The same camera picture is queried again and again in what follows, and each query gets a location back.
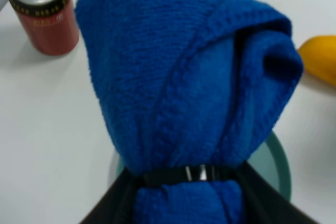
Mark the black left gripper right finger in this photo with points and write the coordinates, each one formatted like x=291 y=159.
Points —
x=263 y=204

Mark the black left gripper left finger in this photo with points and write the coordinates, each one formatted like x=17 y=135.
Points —
x=117 y=204

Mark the blue towel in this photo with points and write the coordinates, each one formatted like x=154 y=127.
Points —
x=185 y=83

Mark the green round plate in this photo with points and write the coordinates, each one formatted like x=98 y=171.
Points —
x=269 y=161

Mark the yellow mango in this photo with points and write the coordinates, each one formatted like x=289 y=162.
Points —
x=318 y=56

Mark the red soda can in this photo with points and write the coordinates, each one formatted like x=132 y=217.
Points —
x=49 y=24

